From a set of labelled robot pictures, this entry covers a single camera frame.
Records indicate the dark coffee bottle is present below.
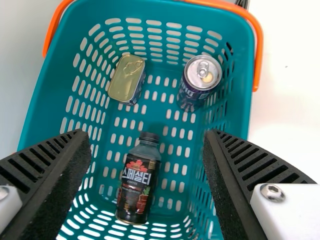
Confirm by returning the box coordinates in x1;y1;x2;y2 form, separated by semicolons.
114;131;163;226

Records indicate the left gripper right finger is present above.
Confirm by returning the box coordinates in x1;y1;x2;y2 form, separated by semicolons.
202;129;320;240

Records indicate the teal shopping basket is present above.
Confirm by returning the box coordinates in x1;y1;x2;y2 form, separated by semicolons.
16;0;264;240

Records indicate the can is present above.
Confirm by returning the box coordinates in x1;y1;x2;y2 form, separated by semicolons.
176;54;223;112

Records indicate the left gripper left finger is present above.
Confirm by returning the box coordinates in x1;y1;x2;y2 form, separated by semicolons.
0;129;92;240

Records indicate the rectangular tin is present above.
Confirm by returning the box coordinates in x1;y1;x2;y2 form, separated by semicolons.
107;54;147;107

